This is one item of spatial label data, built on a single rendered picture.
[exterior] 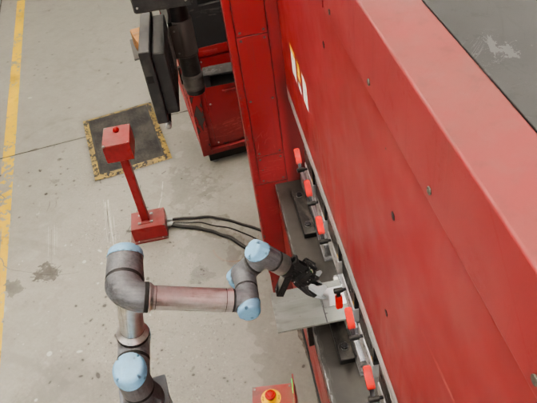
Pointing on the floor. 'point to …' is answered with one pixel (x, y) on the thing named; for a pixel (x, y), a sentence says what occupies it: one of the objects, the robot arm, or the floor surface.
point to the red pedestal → (126, 150)
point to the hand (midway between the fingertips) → (320, 290)
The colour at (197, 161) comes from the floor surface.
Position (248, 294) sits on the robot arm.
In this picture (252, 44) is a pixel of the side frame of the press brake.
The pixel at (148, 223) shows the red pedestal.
